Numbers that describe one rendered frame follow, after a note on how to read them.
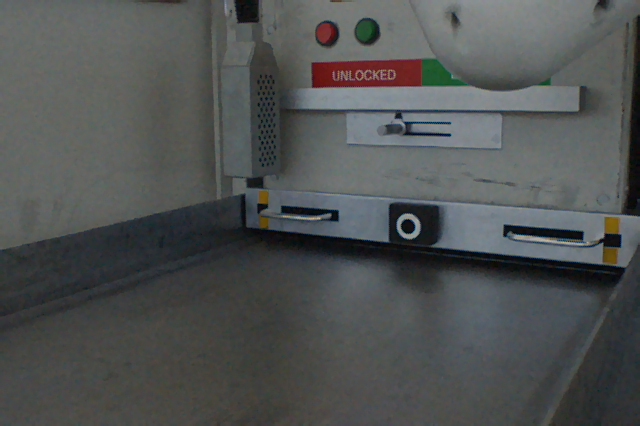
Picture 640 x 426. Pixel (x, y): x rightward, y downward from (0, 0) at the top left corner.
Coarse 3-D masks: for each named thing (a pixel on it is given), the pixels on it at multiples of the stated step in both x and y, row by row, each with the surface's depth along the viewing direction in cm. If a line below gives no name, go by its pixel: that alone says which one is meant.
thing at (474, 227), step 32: (256, 192) 103; (288, 192) 100; (320, 192) 98; (256, 224) 104; (288, 224) 101; (320, 224) 99; (352, 224) 96; (384, 224) 94; (448, 224) 89; (480, 224) 87; (512, 224) 85; (544, 224) 83; (576, 224) 81; (544, 256) 83; (576, 256) 81
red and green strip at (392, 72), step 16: (320, 64) 96; (336, 64) 95; (352, 64) 93; (368, 64) 92; (384, 64) 91; (400, 64) 90; (416, 64) 89; (432, 64) 88; (320, 80) 96; (336, 80) 95; (352, 80) 94; (368, 80) 93; (384, 80) 91; (400, 80) 90; (416, 80) 89; (432, 80) 88; (448, 80) 87
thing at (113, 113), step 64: (0, 0) 87; (64, 0) 93; (128, 0) 99; (192, 0) 106; (0, 64) 88; (64, 64) 94; (128, 64) 100; (192, 64) 107; (0, 128) 90; (64, 128) 95; (128, 128) 101; (192, 128) 109; (0, 192) 91; (64, 192) 96; (128, 192) 103; (192, 192) 110
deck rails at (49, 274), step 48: (48, 240) 75; (96, 240) 81; (144, 240) 88; (192, 240) 96; (240, 240) 104; (0, 288) 70; (48, 288) 75; (96, 288) 79; (624, 288) 57; (624, 336) 60; (576, 384) 38
